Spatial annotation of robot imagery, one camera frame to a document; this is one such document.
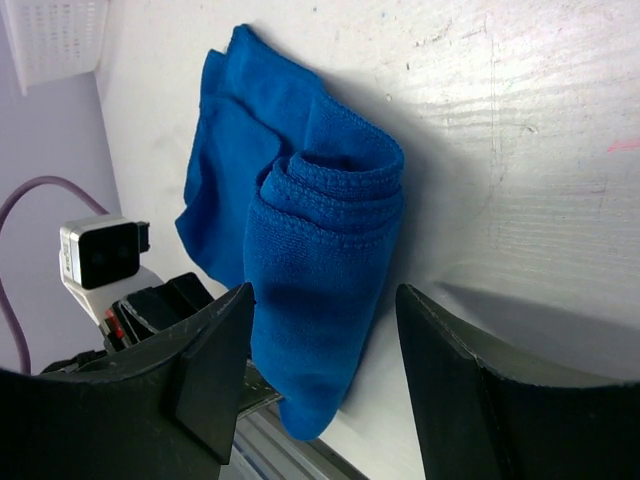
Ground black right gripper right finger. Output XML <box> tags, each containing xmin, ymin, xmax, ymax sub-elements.
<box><xmin>395</xmin><ymin>284</ymin><xmax>639</xmax><ymax>479</ymax></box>

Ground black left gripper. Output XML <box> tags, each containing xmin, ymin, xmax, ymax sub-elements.
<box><xmin>44</xmin><ymin>272</ymin><xmax>214</xmax><ymax>373</ymax></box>

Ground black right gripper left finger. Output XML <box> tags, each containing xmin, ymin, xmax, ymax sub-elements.
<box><xmin>1</xmin><ymin>284</ymin><xmax>254</xmax><ymax>479</ymax></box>

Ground blue towel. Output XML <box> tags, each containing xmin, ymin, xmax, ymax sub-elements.
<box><xmin>176</xmin><ymin>25</ymin><xmax>404</xmax><ymax>441</ymax></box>

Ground white plastic basket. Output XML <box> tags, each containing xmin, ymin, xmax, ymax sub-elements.
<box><xmin>1</xmin><ymin>0</ymin><xmax>109</xmax><ymax>94</ymax></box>

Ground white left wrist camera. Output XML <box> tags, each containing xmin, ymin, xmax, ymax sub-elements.
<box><xmin>59</xmin><ymin>214</ymin><xmax>163</xmax><ymax>325</ymax></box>

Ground aluminium mounting rail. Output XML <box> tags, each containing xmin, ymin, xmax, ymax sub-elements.
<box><xmin>220</xmin><ymin>406</ymin><xmax>365</xmax><ymax>480</ymax></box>

